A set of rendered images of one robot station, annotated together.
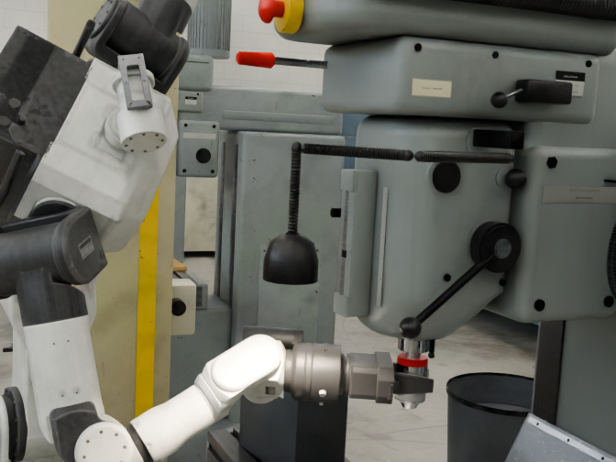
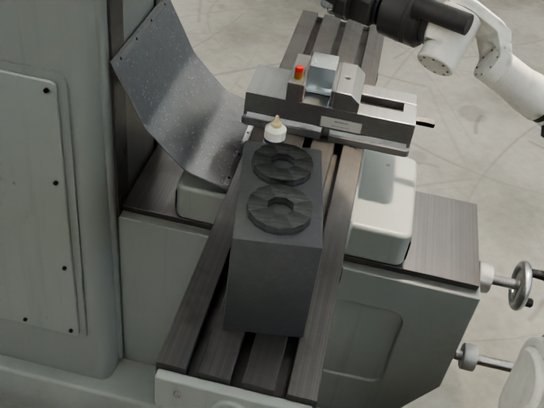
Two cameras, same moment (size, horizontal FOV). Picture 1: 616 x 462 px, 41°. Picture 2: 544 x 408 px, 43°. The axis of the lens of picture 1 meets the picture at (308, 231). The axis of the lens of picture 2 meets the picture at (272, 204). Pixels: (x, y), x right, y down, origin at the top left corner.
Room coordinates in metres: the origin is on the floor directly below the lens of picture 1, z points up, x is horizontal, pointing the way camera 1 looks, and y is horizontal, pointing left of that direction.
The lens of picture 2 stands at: (2.29, 0.39, 1.73)
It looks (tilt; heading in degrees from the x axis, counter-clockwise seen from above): 40 degrees down; 211
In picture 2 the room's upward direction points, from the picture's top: 8 degrees clockwise
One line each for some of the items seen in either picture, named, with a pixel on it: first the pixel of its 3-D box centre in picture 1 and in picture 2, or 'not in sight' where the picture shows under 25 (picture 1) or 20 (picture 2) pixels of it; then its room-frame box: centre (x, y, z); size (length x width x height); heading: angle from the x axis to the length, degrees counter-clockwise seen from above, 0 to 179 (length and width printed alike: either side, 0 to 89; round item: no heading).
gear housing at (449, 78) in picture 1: (456, 84); not in sight; (1.25, -0.21, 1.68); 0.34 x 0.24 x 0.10; 114
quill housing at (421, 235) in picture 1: (424, 225); not in sight; (1.23, -0.17, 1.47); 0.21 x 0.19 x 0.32; 24
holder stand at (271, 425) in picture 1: (291, 411); (274, 234); (1.64, 0.01, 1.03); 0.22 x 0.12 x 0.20; 34
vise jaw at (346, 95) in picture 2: not in sight; (348, 87); (1.17, -0.14, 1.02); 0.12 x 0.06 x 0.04; 25
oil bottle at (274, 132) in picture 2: not in sight; (274, 140); (1.39, -0.16, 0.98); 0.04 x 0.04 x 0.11
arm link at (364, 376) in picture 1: (351, 376); (380, 7); (1.23, -0.08, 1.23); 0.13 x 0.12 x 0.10; 179
